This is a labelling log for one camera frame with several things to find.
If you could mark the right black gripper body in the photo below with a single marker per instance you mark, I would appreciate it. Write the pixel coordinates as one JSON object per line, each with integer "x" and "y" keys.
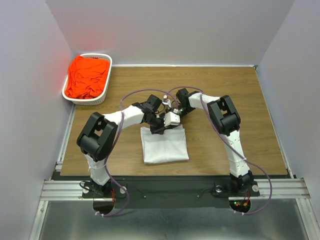
{"x": 183, "y": 111}

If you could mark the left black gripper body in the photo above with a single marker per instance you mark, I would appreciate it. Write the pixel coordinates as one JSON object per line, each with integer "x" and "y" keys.
{"x": 156, "y": 123}

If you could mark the white t shirt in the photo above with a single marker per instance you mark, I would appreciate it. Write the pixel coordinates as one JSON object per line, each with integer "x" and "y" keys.
{"x": 171, "y": 146}

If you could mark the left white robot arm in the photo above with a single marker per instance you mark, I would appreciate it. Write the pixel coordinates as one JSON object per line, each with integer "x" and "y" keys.
{"x": 101, "y": 132}

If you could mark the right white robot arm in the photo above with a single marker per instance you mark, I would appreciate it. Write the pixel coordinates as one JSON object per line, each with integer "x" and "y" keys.
{"x": 225, "y": 120}

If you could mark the white plastic laundry basket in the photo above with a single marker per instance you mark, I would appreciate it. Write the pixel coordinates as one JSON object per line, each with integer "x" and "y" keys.
{"x": 101, "y": 98}

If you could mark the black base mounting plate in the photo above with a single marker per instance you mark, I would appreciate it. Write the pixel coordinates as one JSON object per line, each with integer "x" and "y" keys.
{"x": 167, "y": 192}

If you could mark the orange t shirt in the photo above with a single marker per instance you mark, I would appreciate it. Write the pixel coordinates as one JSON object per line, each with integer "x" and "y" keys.
{"x": 87, "y": 77}

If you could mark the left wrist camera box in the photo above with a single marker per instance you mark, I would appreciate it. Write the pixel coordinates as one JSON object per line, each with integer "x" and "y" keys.
{"x": 171, "y": 119}

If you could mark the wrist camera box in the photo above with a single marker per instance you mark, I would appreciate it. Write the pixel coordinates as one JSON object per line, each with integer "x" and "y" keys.
{"x": 171, "y": 119}
{"x": 169, "y": 104}

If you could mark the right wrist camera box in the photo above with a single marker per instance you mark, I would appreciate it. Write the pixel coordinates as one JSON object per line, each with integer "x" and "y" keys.
{"x": 169, "y": 104}

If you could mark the aluminium frame rail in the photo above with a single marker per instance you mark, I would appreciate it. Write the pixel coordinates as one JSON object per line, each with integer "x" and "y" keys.
{"x": 56, "y": 190}

